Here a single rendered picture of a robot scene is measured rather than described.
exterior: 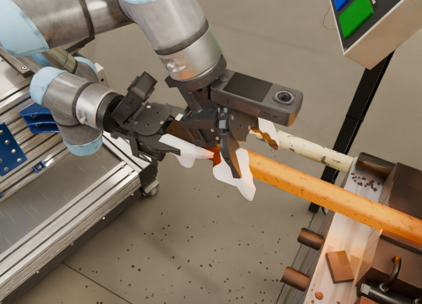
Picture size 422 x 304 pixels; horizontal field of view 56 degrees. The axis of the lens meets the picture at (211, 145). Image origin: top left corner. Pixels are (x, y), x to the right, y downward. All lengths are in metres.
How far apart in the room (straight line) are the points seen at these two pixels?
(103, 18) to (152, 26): 0.10
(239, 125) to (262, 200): 1.22
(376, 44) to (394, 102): 1.40
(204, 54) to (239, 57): 1.85
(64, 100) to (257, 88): 0.36
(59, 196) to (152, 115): 0.98
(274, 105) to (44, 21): 0.29
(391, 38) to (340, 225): 0.40
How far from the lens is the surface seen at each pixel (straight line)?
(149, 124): 0.66
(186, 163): 0.67
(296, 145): 1.12
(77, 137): 0.82
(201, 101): 0.55
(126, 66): 2.32
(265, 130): 0.61
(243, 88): 0.51
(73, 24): 0.54
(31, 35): 0.54
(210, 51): 0.49
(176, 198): 1.75
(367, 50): 0.91
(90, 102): 0.71
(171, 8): 0.46
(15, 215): 1.63
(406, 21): 0.88
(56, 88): 0.75
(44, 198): 1.62
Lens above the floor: 1.51
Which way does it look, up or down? 53 degrees down
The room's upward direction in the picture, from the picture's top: straight up
